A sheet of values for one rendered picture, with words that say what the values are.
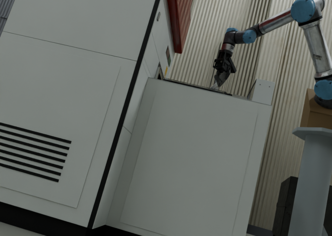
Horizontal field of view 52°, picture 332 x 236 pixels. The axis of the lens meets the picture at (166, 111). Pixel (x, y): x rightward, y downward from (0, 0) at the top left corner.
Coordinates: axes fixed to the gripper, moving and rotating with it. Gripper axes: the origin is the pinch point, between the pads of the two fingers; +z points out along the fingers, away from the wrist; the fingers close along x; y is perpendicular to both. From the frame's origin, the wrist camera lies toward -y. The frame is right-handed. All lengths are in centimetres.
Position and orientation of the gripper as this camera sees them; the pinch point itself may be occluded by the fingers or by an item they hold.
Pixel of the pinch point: (220, 85)
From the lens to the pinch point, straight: 207.5
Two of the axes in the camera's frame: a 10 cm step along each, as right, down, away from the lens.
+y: -6.4, -3.1, -7.0
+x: 7.2, 0.9, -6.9
